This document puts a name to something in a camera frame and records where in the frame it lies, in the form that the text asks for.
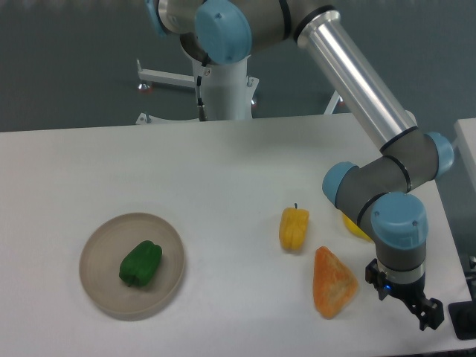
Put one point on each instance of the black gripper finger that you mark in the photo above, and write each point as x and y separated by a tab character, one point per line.
429	311

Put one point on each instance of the orange triangular sandwich toy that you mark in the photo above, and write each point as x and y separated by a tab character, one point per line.
334	284

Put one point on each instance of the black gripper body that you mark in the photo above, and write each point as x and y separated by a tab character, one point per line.
407	286

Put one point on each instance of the beige round plate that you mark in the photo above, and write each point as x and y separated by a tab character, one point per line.
106	248

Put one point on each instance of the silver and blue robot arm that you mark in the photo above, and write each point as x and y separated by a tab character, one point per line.
220	36

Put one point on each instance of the yellow round fruit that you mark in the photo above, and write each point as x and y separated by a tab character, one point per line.
354	229

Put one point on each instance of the white side table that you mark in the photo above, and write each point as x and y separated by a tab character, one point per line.
465	129

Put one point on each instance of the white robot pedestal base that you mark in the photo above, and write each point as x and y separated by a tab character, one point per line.
223	92

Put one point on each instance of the yellow bell pepper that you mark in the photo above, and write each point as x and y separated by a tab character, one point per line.
293	228

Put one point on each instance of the black device at right edge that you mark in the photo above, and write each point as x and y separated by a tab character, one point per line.
462	313

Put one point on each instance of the green bell pepper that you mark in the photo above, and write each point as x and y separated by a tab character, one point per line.
140	264

